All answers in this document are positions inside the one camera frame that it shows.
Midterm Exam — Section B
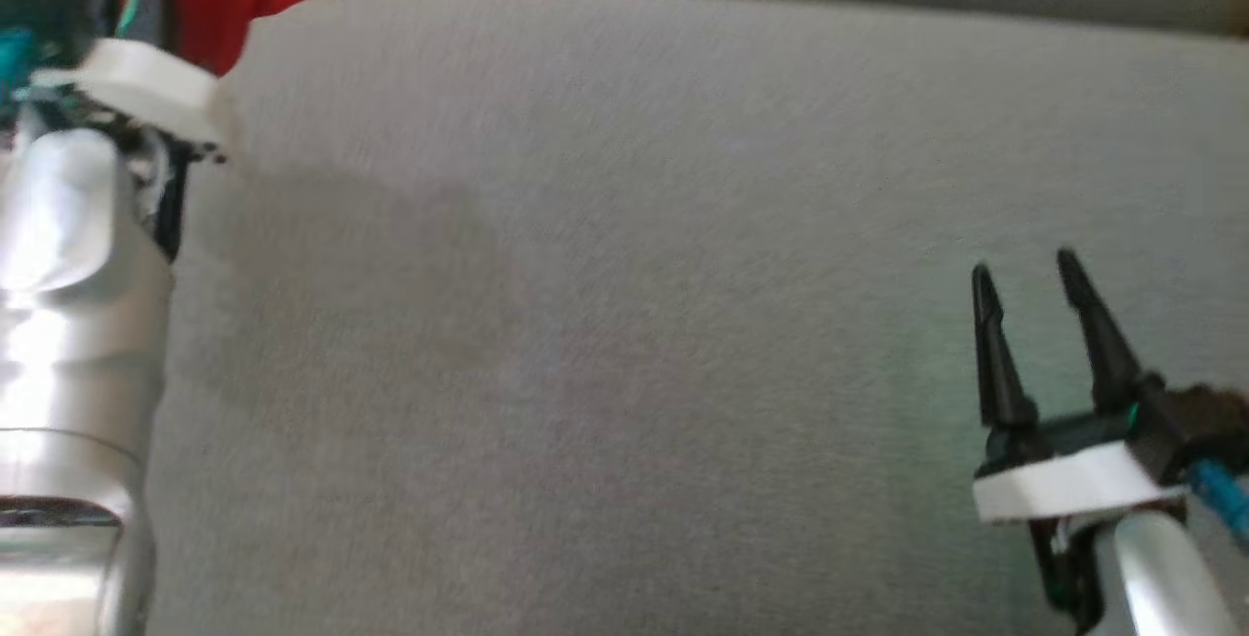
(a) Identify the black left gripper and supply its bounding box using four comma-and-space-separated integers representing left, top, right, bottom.
0, 0, 240, 167

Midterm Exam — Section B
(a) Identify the blue right gripper cable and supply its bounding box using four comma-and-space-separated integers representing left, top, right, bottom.
1189, 460, 1249, 547

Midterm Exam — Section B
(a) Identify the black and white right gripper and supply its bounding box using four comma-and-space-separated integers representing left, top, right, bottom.
971, 248, 1249, 526

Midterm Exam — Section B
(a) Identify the blue left gripper cable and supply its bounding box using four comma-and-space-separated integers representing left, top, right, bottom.
0, 26, 42, 108

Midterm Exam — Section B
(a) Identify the blue gripper cable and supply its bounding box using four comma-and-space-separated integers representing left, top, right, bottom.
1189, 460, 1249, 547
0, 26, 42, 108

